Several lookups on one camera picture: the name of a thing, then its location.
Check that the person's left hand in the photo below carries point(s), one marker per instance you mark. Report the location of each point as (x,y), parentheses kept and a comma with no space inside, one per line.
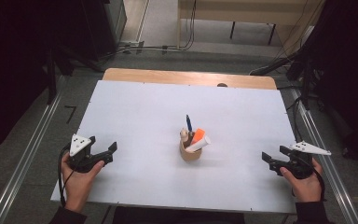
(77,186)

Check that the black cabinet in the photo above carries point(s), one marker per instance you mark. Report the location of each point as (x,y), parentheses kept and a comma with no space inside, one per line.
(105,28)

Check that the dark curtain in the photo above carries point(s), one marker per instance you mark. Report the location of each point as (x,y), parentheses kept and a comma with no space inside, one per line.
(351,77)
(9,68)

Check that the person's right hand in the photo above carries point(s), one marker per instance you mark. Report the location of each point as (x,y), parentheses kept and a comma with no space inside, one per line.
(307,188)

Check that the beige wooden desk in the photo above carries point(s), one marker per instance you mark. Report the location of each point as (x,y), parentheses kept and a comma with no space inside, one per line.
(245,14)

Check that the orange highlighter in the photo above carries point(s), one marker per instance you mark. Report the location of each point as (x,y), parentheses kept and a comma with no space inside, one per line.
(198,135)

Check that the aluminium floor rail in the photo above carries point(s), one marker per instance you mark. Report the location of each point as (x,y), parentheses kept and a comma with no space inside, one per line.
(28,155)
(338,186)

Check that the person's dark clothed lap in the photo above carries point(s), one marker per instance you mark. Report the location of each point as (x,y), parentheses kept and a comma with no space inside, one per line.
(177,216)

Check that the wooden pen holder cup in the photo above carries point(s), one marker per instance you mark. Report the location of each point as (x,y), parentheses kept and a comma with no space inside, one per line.
(191,155)

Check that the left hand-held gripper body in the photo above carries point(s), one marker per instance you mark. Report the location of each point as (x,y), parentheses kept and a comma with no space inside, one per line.
(82,161)

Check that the blue pen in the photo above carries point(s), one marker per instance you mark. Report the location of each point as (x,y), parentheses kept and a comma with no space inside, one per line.
(189,123)

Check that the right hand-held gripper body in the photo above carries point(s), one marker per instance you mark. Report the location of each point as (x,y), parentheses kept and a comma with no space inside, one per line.
(300,168)

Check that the wooden table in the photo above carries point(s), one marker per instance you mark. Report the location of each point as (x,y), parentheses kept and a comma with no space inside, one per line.
(167,76)

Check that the black metal stand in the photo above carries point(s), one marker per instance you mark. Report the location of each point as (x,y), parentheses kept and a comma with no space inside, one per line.
(304,81)

